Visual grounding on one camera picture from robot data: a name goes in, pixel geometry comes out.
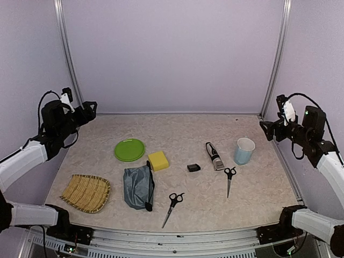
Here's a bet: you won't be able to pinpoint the woven bamboo tray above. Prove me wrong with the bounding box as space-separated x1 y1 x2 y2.
60 174 111 214

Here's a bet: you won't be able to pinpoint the left aluminium frame post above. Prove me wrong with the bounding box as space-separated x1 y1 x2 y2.
54 0 84 105

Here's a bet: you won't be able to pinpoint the front aluminium rail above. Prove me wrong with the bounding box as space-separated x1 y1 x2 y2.
24 213 331 258

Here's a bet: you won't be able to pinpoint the aluminium frame post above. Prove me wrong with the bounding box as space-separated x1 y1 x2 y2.
260 0 292 119
54 0 84 105

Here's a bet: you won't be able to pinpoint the silver black hair clipper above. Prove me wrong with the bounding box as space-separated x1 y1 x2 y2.
205 142 225 171

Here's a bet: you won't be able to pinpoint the grey zipper pouch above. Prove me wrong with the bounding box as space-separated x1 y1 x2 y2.
123 161 155 212

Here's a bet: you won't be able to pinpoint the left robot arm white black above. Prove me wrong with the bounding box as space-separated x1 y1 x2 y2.
1 88 97 239

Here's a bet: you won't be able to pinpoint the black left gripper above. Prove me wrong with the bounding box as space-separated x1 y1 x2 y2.
58 101 97 140

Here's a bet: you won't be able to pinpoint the black handled scissors front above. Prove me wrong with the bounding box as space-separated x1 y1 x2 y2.
161 192 184 228

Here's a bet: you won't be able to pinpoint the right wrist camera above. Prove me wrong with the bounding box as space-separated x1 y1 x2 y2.
276 95 296 126

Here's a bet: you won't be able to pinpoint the right aluminium frame post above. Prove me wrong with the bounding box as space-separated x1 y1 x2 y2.
260 0 292 119

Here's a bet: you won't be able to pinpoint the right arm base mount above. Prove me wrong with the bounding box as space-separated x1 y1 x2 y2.
256 205 306 245

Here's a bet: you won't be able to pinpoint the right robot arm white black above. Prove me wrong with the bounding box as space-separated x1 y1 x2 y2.
257 95 343 257

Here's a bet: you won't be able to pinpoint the green plastic plate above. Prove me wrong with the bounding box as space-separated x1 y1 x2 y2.
114 138 145 162

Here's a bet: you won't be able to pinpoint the black handled scissors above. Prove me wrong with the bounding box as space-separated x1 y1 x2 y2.
161 192 184 228
224 167 237 198

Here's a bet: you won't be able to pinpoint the light blue cup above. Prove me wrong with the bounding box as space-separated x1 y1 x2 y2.
234 138 255 166

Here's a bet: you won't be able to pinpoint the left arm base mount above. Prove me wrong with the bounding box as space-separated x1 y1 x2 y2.
46 204 94 246

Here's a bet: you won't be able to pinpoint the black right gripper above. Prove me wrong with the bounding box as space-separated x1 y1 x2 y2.
260 112 311 146

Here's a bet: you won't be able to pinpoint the yellow sponge block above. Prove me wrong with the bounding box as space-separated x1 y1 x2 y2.
148 151 169 171

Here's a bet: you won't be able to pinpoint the black clipper comb guard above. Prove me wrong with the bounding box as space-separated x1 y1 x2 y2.
187 163 201 173

